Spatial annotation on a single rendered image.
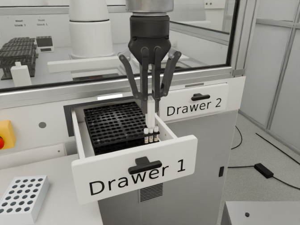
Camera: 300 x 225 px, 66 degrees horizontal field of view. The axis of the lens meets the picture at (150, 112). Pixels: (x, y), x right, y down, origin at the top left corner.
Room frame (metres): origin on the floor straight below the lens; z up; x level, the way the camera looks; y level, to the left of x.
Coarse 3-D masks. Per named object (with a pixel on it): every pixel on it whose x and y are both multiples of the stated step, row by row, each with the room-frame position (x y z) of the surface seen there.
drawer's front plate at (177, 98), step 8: (192, 88) 0.80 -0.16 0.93; (200, 88) 0.80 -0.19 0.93; (208, 88) 0.82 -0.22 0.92; (216, 88) 0.83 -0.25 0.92; (224, 88) 0.84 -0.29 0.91; (168, 96) 0.76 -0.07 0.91; (176, 96) 0.77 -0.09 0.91; (184, 96) 0.78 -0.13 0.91; (192, 96) 0.79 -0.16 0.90; (216, 96) 0.83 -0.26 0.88; (224, 96) 0.84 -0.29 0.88; (160, 104) 0.75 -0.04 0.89; (168, 104) 0.76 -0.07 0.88; (176, 104) 0.77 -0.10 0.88; (184, 104) 0.78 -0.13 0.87; (192, 104) 0.79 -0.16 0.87; (208, 104) 0.82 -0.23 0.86; (216, 104) 0.83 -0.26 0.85; (224, 104) 0.85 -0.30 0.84; (160, 112) 0.75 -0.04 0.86; (176, 112) 0.77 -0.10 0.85; (192, 112) 0.79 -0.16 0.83; (200, 112) 0.81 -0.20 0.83; (208, 112) 0.82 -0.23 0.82; (168, 120) 0.76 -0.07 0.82
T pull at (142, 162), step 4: (136, 160) 0.41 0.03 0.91; (140, 160) 0.40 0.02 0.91; (144, 160) 0.40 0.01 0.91; (148, 160) 0.41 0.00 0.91; (136, 164) 0.40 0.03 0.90; (140, 164) 0.39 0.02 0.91; (144, 164) 0.39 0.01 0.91; (148, 164) 0.39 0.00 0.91; (152, 164) 0.39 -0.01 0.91; (156, 164) 0.39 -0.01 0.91; (160, 164) 0.40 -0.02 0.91; (132, 168) 0.38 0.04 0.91; (136, 168) 0.38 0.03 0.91; (140, 168) 0.38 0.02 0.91; (144, 168) 0.38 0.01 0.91; (148, 168) 0.39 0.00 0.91; (152, 168) 0.39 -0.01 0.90; (132, 172) 0.37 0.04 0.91; (136, 172) 0.38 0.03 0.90; (140, 172) 0.38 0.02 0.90
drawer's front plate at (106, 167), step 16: (160, 144) 0.44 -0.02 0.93; (176, 144) 0.45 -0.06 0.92; (192, 144) 0.46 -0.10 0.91; (80, 160) 0.38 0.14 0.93; (96, 160) 0.38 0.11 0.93; (112, 160) 0.39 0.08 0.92; (128, 160) 0.41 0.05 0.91; (160, 160) 0.43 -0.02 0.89; (176, 160) 0.45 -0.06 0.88; (192, 160) 0.47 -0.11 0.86; (80, 176) 0.37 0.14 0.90; (96, 176) 0.38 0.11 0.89; (112, 176) 0.39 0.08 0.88; (128, 176) 0.41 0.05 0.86; (160, 176) 0.43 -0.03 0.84; (176, 176) 0.45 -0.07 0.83; (80, 192) 0.37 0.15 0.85; (112, 192) 0.39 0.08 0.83
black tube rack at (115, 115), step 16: (96, 112) 0.66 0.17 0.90; (112, 112) 0.66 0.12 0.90; (128, 112) 0.66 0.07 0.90; (96, 128) 0.57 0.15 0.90; (112, 128) 0.56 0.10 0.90; (128, 128) 0.56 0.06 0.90; (144, 128) 0.56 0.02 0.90; (112, 144) 0.53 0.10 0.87; (128, 144) 0.52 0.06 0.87; (144, 144) 0.52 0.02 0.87
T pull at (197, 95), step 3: (198, 93) 0.79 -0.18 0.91; (195, 96) 0.76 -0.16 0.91; (198, 96) 0.76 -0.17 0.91; (201, 96) 0.76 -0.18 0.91; (204, 96) 0.77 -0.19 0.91; (207, 96) 0.77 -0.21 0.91; (192, 99) 0.75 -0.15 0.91; (195, 99) 0.75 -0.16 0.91; (198, 99) 0.76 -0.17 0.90; (201, 99) 0.76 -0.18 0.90
